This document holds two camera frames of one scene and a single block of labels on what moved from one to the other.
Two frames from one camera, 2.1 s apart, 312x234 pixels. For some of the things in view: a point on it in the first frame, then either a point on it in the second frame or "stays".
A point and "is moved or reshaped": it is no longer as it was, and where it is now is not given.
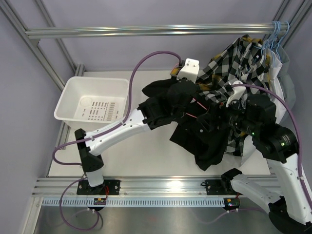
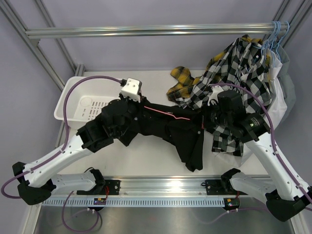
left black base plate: (109, 187) stays
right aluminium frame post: (292, 11) stays
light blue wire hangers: (279, 32) stays
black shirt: (194, 127) is moved or reshaped
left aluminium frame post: (16, 22) stays
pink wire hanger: (193, 100) → (174, 116)
